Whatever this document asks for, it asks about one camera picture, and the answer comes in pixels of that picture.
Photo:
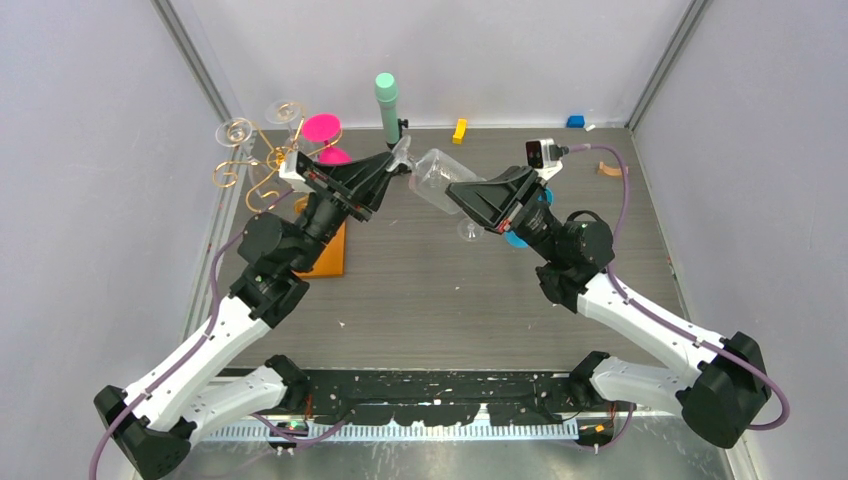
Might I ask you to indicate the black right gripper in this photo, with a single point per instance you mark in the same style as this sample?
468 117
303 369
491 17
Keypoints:
496 204

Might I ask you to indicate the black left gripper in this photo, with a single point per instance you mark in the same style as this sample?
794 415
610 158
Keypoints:
353 186

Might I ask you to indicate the clear wine glass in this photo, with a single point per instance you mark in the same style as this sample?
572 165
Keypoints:
432 173
291 116
469 231
237 133

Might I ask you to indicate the blue wine glass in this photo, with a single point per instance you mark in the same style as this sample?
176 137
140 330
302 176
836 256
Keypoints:
532 226

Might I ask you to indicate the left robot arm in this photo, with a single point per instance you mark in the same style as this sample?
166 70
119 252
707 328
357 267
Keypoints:
158 419

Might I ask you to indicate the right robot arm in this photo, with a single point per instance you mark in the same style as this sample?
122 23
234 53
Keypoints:
716 384

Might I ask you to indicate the pink wine glass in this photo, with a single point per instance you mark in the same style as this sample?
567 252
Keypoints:
325 130

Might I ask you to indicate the orange wooden rack base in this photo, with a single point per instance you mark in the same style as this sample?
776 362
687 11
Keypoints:
328 255

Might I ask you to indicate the black mini tripod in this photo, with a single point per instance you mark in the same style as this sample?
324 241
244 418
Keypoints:
399 132

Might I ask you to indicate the yellow toy block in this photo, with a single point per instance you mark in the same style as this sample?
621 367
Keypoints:
459 131

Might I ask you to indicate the mint green microphone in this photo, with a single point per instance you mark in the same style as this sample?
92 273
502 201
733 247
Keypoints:
386 93

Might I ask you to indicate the tan wooden arch block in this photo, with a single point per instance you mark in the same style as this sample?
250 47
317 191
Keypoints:
611 170

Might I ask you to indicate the small blue block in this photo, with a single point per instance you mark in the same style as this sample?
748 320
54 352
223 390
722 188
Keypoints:
576 122

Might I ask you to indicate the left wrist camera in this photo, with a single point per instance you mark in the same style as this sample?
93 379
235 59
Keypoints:
288 173

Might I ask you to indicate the gold wire glass rack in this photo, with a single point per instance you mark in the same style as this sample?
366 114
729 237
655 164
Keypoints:
265 185

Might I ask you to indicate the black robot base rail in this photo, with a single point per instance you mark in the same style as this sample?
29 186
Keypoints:
304 407

